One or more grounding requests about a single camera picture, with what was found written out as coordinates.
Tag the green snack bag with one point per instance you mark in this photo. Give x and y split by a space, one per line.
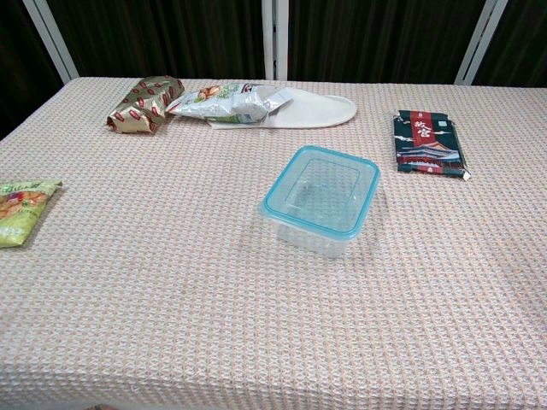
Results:
21 209

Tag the white silver nut snack bag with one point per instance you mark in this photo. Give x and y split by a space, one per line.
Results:
213 104

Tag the gold red snack bag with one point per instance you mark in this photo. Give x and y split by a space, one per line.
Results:
145 104

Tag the white slipper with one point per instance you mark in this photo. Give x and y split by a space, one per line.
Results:
325 111

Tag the dark blue palace print packet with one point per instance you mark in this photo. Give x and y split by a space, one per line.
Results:
427 145

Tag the clear blue-rimmed plastic container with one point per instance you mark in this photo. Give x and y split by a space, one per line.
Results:
325 188

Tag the white frame post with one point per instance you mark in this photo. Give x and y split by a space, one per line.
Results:
268 38
51 42
480 42

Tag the pink waffle tablecloth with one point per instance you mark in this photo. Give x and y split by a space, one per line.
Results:
171 299

